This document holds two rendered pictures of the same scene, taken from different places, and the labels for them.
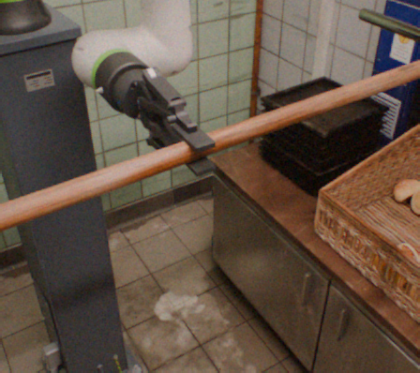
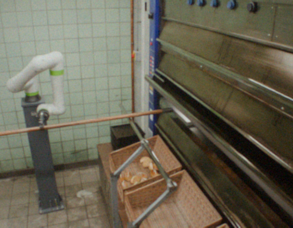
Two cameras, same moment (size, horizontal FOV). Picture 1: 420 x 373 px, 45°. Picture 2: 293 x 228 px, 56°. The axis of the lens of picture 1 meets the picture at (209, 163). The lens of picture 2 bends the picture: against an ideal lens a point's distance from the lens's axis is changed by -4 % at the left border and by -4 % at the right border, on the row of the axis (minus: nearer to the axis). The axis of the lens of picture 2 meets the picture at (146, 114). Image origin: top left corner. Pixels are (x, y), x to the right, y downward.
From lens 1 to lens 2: 1.62 m
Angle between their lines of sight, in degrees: 17
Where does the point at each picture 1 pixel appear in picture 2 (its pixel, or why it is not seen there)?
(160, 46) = (55, 108)
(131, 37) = (49, 106)
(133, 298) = (72, 189)
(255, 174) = (106, 150)
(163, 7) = (55, 100)
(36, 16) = (35, 99)
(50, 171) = (36, 135)
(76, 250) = (42, 159)
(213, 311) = (94, 197)
